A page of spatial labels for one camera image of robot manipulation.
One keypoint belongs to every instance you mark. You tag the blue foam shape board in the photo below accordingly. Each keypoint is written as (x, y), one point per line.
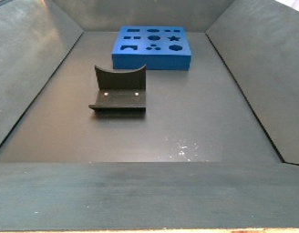
(158, 47)

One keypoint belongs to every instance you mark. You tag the black curved holder stand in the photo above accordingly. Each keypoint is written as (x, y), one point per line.
(122, 90)

